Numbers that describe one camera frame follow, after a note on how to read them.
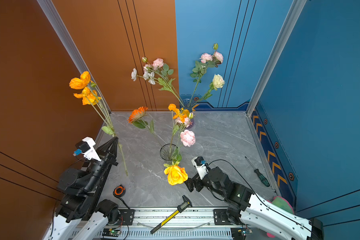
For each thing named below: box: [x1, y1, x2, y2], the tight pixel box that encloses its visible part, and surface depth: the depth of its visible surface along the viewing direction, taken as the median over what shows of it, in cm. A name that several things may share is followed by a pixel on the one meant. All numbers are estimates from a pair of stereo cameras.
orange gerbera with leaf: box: [127, 106, 155, 134], surface depth 68 cm
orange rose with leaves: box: [163, 147, 189, 186], surface depth 48 cm
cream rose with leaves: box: [191, 74, 226, 107], surface depth 79 cm
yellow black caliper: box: [150, 195, 193, 235], surface depth 77 cm
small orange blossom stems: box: [69, 71, 128, 177], surface depth 50 cm
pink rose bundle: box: [175, 112, 196, 151], surface depth 70 cm
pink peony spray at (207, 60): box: [188, 43, 224, 108], surface depth 88 cm
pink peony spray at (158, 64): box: [142, 56, 185, 107], surface depth 90 cm
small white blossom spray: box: [131, 66, 185, 107], surface depth 90 cm
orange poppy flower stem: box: [168, 103, 189, 151], surface depth 69 cm
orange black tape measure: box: [113, 184, 126, 198], surface depth 81 cm
